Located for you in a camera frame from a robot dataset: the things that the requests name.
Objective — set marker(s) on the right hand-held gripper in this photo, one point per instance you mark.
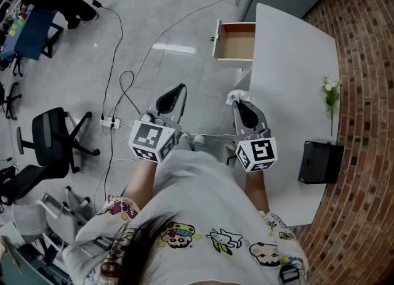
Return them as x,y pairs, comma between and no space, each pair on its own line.
260,153

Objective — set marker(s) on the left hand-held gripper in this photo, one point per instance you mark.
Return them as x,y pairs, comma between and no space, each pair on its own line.
149,137

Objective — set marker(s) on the white cloth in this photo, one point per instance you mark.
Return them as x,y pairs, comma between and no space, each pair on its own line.
240,95

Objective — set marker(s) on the white drawer with wooden inside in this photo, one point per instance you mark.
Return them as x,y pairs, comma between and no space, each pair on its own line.
237,43

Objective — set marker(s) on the person's right forearm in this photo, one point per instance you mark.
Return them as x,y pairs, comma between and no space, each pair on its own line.
257,191

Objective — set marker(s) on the person's left forearm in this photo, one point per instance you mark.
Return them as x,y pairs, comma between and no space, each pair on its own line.
141,182

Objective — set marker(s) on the person's left white shoe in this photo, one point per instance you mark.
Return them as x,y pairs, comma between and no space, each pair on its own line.
185,137

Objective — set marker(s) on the person's white shoe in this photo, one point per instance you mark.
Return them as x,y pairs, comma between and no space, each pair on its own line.
199,139
185,137

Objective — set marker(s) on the person's right white shoe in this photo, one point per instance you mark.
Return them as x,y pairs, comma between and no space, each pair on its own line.
199,139

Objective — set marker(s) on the white power strip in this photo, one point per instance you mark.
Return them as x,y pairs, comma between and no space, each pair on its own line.
108,122

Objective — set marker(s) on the white desk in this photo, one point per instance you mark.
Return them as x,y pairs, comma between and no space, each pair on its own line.
286,62

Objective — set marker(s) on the black box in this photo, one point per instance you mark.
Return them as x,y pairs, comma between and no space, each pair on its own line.
317,163

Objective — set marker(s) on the white artificial flowers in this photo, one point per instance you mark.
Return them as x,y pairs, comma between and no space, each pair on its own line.
328,86

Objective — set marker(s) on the white cartoon print shirt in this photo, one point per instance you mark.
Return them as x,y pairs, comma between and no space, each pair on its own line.
200,200

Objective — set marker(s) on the black office chair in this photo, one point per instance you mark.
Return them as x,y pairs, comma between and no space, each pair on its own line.
21,182
46,142

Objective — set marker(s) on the blue table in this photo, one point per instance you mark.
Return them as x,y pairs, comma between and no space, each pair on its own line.
30,34

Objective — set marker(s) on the white office chair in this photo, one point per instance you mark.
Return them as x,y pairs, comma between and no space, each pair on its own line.
58,216

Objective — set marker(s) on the black chair base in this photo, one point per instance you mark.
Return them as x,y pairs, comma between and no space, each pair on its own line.
10,99

